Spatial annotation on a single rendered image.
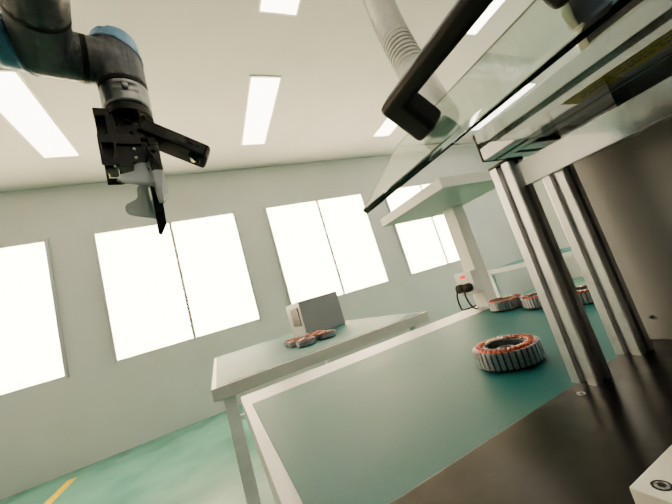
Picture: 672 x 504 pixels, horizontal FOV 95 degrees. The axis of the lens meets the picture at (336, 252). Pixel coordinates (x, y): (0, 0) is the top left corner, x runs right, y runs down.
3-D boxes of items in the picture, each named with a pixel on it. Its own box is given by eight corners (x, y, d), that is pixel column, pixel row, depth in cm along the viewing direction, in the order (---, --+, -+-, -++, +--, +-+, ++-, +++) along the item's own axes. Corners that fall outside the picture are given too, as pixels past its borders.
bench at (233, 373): (257, 602, 110) (210, 389, 121) (233, 441, 277) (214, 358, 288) (476, 456, 154) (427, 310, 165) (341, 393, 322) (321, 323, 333)
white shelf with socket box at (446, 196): (493, 327, 85) (438, 177, 92) (415, 329, 119) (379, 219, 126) (568, 294, 99) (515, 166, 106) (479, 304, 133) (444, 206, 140)
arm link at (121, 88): (149, 109, 60) (148, 78, 53) (154, 130, 59) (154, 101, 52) (102, 106, 56) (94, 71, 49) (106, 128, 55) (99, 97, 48)
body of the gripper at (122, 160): (109, 189, 53) (97, 127, 54) (165, 187, 57) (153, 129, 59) (102, 167, 46) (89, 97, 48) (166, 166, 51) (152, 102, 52)
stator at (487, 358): (562, 358, 50) (553, 335, 51) (499, 379, 49) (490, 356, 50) (520, 348, 61) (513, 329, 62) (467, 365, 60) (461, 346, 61)
